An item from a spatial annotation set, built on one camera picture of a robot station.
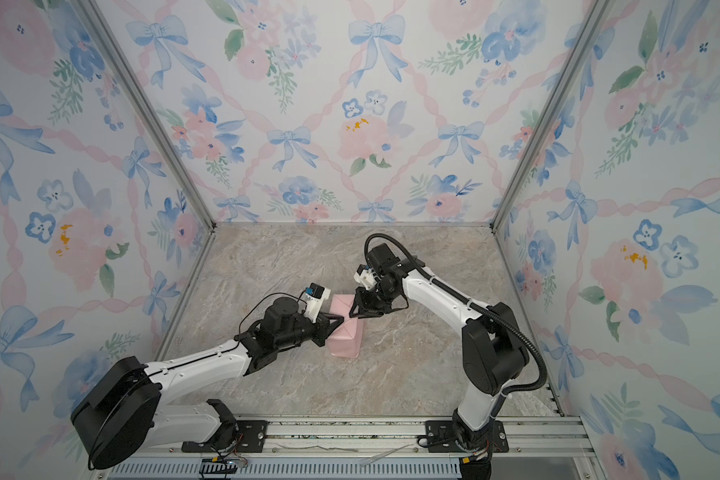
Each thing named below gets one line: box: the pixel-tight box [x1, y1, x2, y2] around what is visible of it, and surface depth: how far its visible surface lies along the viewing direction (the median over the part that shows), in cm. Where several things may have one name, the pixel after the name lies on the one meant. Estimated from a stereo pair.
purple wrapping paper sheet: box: [327, 294, 364, 358], surface depth 82 cm
